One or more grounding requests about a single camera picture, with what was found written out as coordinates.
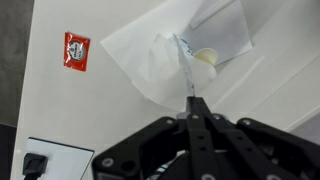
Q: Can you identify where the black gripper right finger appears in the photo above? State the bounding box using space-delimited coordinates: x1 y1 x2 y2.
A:
196 97 211 115

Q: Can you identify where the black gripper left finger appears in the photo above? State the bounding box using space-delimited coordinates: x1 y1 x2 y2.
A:
186 96 198 116

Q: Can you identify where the white sachet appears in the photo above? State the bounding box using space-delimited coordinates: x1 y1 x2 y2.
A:
173 34 195 96

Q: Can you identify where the red sachet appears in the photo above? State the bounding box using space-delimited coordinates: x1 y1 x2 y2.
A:
63 32 90 72

